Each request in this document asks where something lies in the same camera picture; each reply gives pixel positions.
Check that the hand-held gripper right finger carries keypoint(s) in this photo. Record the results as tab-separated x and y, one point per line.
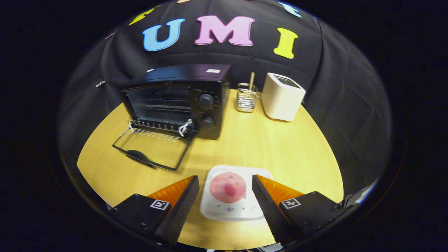
269	210

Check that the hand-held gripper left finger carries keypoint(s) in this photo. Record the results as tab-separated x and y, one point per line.
182	206

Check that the white square plate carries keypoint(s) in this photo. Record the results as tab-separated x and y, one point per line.
217	208

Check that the pink round food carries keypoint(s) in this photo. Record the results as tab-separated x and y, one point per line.
227	187

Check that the black toaster oven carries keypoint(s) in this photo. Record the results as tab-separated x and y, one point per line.
211	84

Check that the white bread toaster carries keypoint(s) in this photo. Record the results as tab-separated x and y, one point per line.
280	101

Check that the wooden stick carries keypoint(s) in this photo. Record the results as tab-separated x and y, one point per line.
251	79

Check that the black backdrop cloth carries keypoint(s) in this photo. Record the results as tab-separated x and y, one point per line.
325	87

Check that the silver cloth clip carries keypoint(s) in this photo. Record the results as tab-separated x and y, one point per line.
100	84

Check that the pink cloth clip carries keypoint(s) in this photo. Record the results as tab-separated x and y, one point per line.
110	35

